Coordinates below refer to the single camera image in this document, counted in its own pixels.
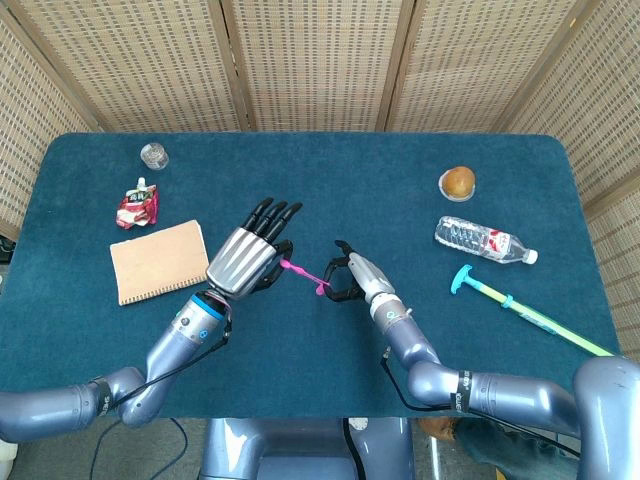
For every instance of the cyan green toy water pump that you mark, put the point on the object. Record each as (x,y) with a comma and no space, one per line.
(482,291)

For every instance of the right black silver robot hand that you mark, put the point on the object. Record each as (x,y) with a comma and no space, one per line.
(367,275)

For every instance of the clear plastic water bottle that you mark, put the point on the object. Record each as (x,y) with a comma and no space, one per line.
(475,240)

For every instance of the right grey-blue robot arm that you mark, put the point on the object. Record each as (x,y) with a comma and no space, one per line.
(520,395)

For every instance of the crumpled red drink pouch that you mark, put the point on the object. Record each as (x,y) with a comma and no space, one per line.
(137,207)

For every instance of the blue felt table mat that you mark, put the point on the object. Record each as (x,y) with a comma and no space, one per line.
(300,175)

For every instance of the tan spiral notebook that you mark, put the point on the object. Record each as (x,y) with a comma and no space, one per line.
(160,262)

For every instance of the brown shoe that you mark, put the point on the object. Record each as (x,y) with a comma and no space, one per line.
(437,430)

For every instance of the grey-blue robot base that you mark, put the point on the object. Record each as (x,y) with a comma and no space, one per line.
(280,450)

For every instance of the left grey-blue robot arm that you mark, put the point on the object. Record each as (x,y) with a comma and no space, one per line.
(170,350)

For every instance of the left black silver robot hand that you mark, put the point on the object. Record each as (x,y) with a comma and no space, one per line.
(240,262)

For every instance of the white round floor object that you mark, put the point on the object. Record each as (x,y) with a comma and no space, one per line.
(7,455)

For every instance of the small clear glass jar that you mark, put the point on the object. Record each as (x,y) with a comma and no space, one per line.
(154,156)

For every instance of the brown bun in clear cup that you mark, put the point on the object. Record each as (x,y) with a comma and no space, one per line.
(457,182)

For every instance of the woven bamboo screen panel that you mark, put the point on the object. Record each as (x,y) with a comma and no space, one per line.
(600,125)
(30,125)
(140,60)
(475,60)
(320,60)

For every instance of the blue jeans leg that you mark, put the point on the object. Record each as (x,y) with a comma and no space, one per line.
(510,455)

